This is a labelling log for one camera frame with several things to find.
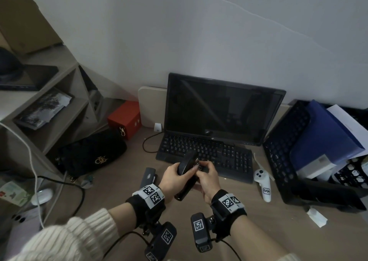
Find thin black keyboard cable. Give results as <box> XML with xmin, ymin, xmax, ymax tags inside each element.
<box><xmin>143</xmin><ymin>132</ymin><xmax>164</xmax><ymax>154</ymax></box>

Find white handheld controller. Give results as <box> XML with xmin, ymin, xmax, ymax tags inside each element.
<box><xmin>253</xmin><ymin>154</ymin><xmax>275</xmax><ymax>203</ymax></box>

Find thick black cable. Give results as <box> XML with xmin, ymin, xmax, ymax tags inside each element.
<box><xmin>37</xmin><ymin>176</ymin><xmax>86</xmax><ymax>217</ymax></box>

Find black marker wristband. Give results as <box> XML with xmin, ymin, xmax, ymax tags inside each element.
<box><xmin>210</xmin><ymin>189</ymin><xmax>248</xmax><ymax>237</ymax></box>
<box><xmin>125</xmin><ymin>184</ymin><xmax>166</xmax><ymax>228</ymax></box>

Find white cardboard box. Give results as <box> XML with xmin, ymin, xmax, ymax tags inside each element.
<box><xmin>296</xmin><ymin>154</ymin><xmax>335</xmax><ymax>179</ymax></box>

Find brown cardboard box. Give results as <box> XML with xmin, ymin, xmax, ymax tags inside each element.
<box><xmin>0</xmin><ymin>0</ymin><xmax>64</xmax><ymax>56</ymax></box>

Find small black stapler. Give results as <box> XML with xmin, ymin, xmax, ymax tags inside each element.
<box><xmin>174</xmin><ymin>150</ymin><xmax>202</xmax><ymax>202</ymax></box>

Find black keyboard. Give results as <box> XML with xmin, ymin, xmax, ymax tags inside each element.
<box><xmin>156</xmin><ymin>132</ymin><xmax>254</xmax><ymax>184</ymax></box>

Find person's right hand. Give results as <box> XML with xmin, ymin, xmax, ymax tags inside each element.
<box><xmin>197</xmin><ymin>160</ymin><xmax>222</xmax><ymax>204</ymax></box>

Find person's right forearm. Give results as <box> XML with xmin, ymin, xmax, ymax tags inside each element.
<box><xmin>230</xmin><ymin>215</ymin><xmax>302</xmax><ymax>261</ymax></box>

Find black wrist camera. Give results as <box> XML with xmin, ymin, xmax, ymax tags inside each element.
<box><xmin>145</xmin><ymin>222</ymin><xmax>177</xmax><ymax>261</ymax></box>
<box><xmin>191</xmin><ymin>213</ymin><xmax>213</xmax><ymax>253</ymax></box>

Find grey top stapler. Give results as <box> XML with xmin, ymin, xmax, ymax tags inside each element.
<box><xmin>140</xmin><ymin>167</ymin><xmax>158</xmax><ymax>189</ymax></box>

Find pale smartphone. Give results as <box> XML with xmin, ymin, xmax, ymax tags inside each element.
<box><xmin>11</xmin><ymin>209</ymin><xmax>41</xmax><ymax>227</ymax></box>

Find green white packet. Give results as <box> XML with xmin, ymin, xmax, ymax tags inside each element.
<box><xmin>0</xmin><ymin>182</ymin><xmax>32</xmax><ymax>206</ymax></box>

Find person's left hand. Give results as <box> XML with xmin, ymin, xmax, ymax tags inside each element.
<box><xmin>159</xmin><ymin>161</ymin><xmax>199</xmax><ymax>204</ymax></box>

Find black camera cable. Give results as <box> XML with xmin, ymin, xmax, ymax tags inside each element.
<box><xmin>212</xmin><ymin>239</ymin><xmax>242</xmax><ymax>261</ymax></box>
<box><xmin>102</xmin><ymin>231</ymin><xmax>150</xmax><ymax>261</ymax></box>

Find black handbag gold logo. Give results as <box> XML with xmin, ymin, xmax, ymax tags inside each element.
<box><xmin>56</xmin><ymin>130</ymin><xmax>128</xmax><ymax>179</ymax></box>

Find white paper sheets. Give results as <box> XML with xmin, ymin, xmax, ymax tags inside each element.
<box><xmin>327</xmin><ymin>104</ymin><xmax>368</xmax><ymax>158</ymax></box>

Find beige shelf unit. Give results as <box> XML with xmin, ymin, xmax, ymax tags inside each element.
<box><xmin>0</xmin><ymin>45</ymin><xmax>127</xmax><ymax>189</ymax></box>

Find white computer mouse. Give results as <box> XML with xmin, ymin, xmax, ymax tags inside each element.
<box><xmin>31</xmin><ymin>188</ymin><xmax>54</xmax><ymax>206</ymax></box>

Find white cable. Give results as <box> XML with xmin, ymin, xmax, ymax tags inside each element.
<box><xmin>0</xmin><ymin>122</ymin><xmax>45</xmax><ymax>230</ymax></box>

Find black perforated file basket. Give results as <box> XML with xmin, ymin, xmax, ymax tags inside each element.
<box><xmin>263</xmin><ymin>99</ymin><xmax>368</xmax><ymax>214</ymax></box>

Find blue folder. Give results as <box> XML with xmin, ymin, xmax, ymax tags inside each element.
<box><xmin>290</xmin><ymin>99</ymin><xmax>366</xmax><ymax>169</ymax></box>

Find black white patterned sheet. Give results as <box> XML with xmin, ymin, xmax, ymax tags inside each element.
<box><xmin>333</xmin><ymin>157</ymin><xmax>368</xmax><ymax>188</ymax></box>

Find black white picture booklet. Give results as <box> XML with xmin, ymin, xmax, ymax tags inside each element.
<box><xmin>13</xmin><ymin>88</ymin><xmax>72</xmax><ymax>131</ymax></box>

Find crumpled white paper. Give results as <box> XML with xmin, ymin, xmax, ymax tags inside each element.
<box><xmin>306</xmin><ymin>207</ymin><xmax>328</xmax><ymax>228</ymax></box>

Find grey bag charm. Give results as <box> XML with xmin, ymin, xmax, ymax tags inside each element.
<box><xmin>80</xmin><ymin>174</ymin><xmax>95</xmax><ymax>188</ymax></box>

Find person's left forearm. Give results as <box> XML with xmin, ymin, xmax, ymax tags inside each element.
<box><xmin>8</xmin><ymin>205</ymin><xmax>138</xmax><ymax>261</ymax></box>

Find red box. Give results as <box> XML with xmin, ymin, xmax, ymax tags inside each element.
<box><xmin>107</xmin><ymin>101</ymin><xmax>142</xmax><ymax>140</ymax></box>

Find black computer monitor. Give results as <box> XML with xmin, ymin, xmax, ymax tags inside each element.
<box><xmin>164</xmin><ymin>73</ymin><xmax>287</xmax><ymax>147</ymax></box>

